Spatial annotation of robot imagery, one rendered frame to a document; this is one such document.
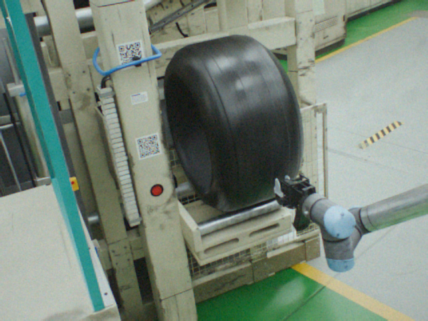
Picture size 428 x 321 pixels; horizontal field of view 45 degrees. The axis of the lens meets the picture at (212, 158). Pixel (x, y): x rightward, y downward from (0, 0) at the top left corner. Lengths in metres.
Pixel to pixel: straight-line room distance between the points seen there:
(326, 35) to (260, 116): 5.07
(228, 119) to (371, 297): 1.57
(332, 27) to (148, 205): 5.17
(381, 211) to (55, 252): 0.84
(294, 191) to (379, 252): 1.64
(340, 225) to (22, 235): 0.76
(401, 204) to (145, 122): 0.77
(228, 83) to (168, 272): 0.72
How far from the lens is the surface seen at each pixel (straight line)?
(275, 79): 1.58
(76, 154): 2.40
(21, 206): 1.36
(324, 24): 6.49
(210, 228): 1.74
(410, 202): 1.43
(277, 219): 1.83
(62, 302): 1.01
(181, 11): 1.97
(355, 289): 2.86
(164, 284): 1.90
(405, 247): 3.16
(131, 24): 1.51
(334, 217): 1.36
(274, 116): 1.55
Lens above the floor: 1.89
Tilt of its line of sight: 27 degrees down
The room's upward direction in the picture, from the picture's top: 7 degrees counter-clockwise
